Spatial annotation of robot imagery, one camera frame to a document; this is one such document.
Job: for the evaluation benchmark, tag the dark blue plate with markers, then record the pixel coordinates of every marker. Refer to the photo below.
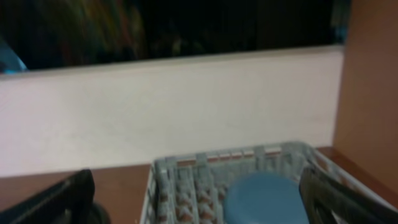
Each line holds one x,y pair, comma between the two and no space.
263,197

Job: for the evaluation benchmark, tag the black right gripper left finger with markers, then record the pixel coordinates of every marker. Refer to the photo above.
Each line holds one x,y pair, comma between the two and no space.
73,195

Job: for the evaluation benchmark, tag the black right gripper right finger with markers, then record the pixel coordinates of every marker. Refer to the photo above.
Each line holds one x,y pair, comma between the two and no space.
323,197

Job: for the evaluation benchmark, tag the grey dishwasher rack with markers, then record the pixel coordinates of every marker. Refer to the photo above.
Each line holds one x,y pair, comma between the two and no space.
191,188

